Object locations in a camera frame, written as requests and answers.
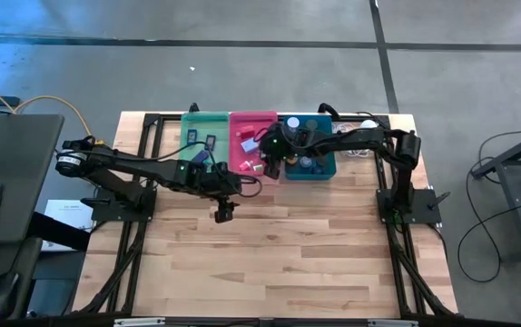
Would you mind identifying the teal plastic bin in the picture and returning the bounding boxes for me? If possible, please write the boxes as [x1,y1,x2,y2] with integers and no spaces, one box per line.
[282,114,338,182]

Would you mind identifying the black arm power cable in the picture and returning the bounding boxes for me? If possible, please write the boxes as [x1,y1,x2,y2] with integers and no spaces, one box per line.
[355,110,391,131]

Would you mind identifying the black desk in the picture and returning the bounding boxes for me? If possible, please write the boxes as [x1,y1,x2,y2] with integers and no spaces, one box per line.
[0,113,65,249]

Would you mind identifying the black metal table frame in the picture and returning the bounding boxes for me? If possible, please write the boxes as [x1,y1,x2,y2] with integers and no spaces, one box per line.
[72,112,459,327]

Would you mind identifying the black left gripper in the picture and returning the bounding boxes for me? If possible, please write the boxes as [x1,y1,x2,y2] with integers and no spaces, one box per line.
[208,172,244,224]

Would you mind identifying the yellow extension cable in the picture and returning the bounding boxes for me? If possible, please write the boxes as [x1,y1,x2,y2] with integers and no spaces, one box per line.
[0,75,105,146]

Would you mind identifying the pink plastic bin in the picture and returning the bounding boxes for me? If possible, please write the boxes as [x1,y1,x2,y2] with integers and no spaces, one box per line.
[228,110,285,177]

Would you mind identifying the silver metal bracket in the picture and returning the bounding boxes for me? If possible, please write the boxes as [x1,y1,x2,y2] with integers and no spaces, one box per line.
[368,320,419,327]
[113,317,166,327]

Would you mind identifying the black computer mouse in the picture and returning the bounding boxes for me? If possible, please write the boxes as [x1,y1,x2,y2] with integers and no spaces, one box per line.
[0,271,21,319]

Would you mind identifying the black desk support bar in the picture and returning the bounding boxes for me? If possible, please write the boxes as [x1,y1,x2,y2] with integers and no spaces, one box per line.
[31,212,92,252]

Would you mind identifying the green plastic bin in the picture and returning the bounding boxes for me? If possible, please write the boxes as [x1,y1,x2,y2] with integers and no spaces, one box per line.
[178,111,231,177]

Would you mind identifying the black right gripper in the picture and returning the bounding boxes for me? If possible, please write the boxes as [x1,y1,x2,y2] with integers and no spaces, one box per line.
[259,123,299,181]

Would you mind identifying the white cable bundle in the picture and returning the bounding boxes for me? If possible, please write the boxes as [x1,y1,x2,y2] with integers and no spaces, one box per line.
[331,121,375,159]

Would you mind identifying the black floor cable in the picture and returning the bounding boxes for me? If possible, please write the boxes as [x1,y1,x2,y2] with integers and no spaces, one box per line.
[457,198,521,283]

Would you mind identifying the dark grey low desk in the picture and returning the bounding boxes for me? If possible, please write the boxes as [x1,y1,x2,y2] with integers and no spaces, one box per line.
[0,235,44,322]

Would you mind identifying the white paper sheet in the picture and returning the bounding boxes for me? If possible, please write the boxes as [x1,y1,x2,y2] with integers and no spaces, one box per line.
[41,198,94,253]

